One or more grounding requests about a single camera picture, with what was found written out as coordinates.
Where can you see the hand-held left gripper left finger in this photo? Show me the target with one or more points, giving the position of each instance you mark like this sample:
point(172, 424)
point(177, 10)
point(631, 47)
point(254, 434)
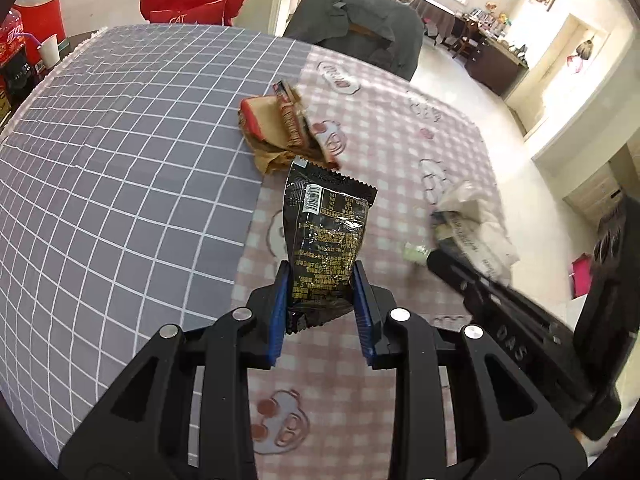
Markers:
point(280, 310)

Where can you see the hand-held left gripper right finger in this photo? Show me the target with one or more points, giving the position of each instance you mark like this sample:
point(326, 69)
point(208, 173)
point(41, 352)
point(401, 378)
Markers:
point(364, 315)

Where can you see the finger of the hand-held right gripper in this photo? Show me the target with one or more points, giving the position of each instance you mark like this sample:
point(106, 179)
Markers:
point(510, 320)

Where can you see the black snack packet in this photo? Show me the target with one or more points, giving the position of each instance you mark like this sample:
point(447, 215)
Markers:
point(325, 240)

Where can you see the white plastic bag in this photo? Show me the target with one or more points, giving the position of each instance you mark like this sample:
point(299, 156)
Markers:
point(480, 225)

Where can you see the pink storage box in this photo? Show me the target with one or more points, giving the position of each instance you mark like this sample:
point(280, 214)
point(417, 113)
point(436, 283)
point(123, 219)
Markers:
point(581, 275)

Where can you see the small green wrapper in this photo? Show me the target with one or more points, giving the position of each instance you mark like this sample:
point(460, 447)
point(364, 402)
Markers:
point(415, 252)

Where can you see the pink checkered tablecloth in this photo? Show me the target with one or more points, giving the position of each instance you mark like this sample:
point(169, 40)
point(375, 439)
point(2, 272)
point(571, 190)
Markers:
point(390, 135)

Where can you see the beige printed paper bag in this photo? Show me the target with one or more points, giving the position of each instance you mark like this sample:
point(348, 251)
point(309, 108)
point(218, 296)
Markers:
point(270, 125)

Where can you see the grey grid tablecloth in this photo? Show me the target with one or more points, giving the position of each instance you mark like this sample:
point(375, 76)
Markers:
point(125, 160)

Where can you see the dark wooden sideboard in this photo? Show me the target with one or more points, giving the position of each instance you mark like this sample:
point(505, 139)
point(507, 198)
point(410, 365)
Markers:
point(500, 60)

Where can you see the grey jacket on chair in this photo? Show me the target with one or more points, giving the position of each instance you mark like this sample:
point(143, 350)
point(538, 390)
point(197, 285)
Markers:
point(350, 20)

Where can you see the dining table with dark cloth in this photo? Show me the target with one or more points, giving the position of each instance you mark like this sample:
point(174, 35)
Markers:
point(435, 12)

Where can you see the white paper cup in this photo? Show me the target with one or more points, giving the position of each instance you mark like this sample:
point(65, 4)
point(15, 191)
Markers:
point(49, 51)

